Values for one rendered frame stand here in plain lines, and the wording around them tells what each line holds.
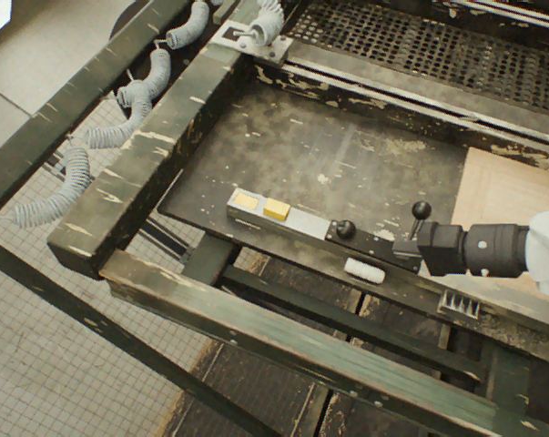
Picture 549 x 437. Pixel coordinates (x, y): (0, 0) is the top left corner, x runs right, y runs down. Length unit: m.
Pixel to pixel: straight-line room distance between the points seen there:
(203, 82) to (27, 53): 5.16
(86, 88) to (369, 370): 1.18
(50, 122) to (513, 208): 1.25
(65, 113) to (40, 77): 4.61
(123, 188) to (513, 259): 0.72
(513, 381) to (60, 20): 6.16
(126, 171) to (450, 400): 0.75
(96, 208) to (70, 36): 5.56
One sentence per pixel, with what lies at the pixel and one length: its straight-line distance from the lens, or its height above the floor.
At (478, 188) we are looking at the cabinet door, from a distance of 1.21.
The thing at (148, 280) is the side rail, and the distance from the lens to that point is 0.94.
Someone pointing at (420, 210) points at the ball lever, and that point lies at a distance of 0.94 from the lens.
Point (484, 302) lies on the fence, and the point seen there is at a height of 1.23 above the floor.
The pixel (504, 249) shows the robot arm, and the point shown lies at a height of 1.40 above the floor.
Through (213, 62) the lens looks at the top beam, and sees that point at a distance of 1.26.
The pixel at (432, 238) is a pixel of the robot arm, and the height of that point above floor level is 1.45.
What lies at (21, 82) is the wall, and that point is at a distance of 6.12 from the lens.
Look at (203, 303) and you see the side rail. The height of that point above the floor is 1.65.
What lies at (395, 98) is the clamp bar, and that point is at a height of 1.51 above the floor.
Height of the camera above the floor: 1.91
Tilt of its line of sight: 17 degrees down
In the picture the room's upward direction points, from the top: 52 degrees counter-clockwise
